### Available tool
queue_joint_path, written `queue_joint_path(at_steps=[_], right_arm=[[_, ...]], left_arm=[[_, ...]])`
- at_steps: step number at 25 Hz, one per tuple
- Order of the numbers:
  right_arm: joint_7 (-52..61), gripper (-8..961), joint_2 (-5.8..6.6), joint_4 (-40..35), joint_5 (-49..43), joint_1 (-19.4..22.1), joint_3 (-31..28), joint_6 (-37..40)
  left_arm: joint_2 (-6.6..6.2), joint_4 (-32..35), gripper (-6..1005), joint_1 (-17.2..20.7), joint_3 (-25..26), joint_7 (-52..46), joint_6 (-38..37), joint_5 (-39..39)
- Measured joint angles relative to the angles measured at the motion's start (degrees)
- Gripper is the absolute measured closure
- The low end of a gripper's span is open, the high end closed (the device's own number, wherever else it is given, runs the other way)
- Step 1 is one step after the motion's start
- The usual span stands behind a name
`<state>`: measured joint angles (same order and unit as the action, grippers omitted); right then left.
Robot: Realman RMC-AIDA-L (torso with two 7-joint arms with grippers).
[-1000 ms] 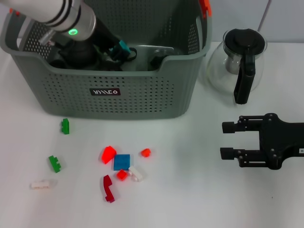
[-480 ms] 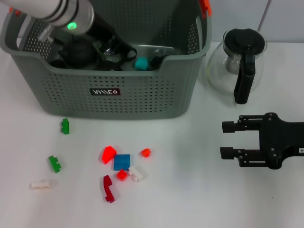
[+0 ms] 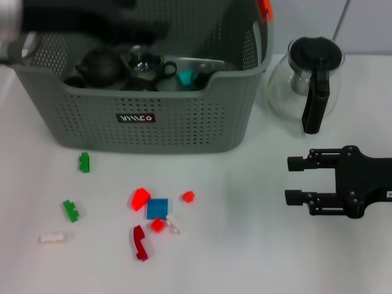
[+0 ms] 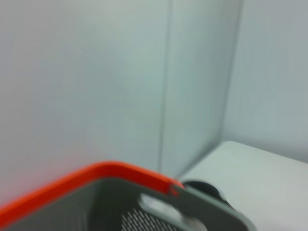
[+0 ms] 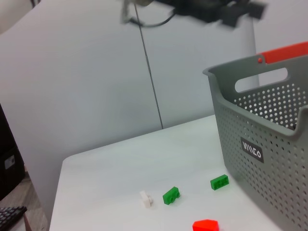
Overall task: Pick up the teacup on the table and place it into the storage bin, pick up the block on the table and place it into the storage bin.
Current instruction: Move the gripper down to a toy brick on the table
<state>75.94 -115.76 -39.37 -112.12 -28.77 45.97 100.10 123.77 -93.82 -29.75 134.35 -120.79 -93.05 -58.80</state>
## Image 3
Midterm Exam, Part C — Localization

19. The teal square toy brick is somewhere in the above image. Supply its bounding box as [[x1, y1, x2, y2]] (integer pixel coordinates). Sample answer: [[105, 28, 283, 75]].
[[176, 69, 197, 89]]

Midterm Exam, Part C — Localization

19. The glass pot with black handle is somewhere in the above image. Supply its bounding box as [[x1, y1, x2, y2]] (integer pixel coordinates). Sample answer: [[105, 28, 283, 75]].
[[265, 36, 345, 135]]

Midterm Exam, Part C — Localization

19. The dark clay teapot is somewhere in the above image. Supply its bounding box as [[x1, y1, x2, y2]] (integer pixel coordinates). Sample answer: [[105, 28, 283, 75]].
[[74, 47, 128, 89]]

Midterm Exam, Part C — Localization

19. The pale pink toy brick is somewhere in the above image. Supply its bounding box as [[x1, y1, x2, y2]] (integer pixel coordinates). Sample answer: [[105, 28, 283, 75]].
[[38, 232, 74, 246]]

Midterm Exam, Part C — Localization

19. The small dark clay cup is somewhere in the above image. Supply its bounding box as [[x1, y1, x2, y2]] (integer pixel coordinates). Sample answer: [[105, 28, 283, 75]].
[[63, 76, 88, 89]]

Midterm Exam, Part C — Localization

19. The glass teacup with black base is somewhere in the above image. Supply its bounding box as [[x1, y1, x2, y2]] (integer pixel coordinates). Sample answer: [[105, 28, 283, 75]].
[[125, 44, 178, 83], [194, 72, 217, 90], [197, 62, 226, 76], [122, 76, 160, 92]]

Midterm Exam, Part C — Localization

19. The orange bin handle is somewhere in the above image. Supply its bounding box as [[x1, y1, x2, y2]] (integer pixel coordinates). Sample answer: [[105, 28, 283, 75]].
[[257, 0, 273, 24]]

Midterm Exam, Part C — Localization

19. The white toy brick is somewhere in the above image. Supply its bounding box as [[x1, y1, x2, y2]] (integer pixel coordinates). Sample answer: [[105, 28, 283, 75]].
[[165, 214, 184, 235]]

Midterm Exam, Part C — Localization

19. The large red sloped brick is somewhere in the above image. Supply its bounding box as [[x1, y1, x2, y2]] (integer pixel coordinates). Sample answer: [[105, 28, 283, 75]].
[[130, 187, 151, 212]]

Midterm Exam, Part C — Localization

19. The grey-green perforated storage bin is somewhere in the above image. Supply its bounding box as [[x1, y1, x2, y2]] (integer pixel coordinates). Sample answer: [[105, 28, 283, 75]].
[[0, 0, 274, 156]]

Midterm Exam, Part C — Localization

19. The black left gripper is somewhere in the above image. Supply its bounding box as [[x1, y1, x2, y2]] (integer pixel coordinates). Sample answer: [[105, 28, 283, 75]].
[[21, 0, 171, 43]]

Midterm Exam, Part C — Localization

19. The green notched toy brick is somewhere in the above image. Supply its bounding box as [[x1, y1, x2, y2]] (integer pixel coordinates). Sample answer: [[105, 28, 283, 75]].
[[62, 200, 81, 224]]

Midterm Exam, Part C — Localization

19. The blue square toy brick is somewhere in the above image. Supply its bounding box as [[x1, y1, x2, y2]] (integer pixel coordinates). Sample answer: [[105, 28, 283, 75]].
[[146, 198, 169, 221]]

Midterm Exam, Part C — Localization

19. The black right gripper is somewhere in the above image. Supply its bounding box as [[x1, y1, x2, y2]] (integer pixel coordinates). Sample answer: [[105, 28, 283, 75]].
[[284, 145, 392, 219]]

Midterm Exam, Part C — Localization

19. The small green toy brick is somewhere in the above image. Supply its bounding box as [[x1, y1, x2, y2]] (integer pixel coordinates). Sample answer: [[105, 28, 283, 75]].
[[77, 152, 92, 174]]

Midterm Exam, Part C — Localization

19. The dark red toy brick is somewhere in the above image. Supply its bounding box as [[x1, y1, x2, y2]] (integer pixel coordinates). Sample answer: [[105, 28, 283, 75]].
[[132, 225, 151, 262]]

